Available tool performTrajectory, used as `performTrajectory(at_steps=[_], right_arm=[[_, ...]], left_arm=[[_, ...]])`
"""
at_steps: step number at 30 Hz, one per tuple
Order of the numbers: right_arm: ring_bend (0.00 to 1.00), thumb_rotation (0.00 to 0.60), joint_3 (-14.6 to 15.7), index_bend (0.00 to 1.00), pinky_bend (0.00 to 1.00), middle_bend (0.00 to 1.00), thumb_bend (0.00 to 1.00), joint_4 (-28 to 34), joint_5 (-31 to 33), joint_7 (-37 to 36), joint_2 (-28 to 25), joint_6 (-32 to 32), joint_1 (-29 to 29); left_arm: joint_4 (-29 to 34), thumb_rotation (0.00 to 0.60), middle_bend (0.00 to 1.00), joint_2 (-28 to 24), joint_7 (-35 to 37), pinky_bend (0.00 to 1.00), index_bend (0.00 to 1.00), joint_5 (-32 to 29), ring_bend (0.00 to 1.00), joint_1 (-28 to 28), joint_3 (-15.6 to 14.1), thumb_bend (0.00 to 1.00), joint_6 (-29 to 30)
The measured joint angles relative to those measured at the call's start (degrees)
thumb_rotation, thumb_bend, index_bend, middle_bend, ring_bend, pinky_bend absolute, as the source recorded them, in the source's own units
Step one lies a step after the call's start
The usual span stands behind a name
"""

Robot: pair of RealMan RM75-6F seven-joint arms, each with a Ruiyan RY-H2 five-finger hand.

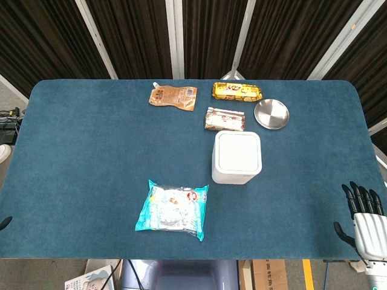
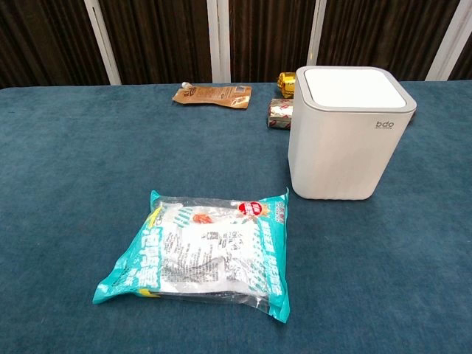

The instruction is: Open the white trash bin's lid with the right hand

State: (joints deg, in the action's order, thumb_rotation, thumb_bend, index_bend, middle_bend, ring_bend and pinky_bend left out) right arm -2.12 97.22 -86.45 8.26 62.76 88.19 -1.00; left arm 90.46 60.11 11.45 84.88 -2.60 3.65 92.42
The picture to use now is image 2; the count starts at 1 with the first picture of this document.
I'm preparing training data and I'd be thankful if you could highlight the teal clear plastic food bag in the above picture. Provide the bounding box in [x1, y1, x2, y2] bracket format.
[91, 187, 291, 325]

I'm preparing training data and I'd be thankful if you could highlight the white plastic box lid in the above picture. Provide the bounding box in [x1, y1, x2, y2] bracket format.
[303, 68, 408, 110]

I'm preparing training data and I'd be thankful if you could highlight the silver foil wrapped block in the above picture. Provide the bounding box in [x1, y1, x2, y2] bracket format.
[265, 97, 294, 131]

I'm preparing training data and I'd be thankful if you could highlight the white plastic trash bin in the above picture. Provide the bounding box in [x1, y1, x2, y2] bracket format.
[288, 66, 418, 201]

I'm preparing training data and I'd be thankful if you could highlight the gold foil wrapped item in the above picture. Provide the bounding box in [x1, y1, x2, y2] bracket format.
[277, 72, 297, 99]

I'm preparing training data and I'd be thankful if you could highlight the blue table cloth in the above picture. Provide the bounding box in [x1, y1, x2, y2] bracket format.
[0, 81, 472, 354]

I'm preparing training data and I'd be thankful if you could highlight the brown spouted drink pouch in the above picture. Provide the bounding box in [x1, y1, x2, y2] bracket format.
[171, 82, 253, 111]

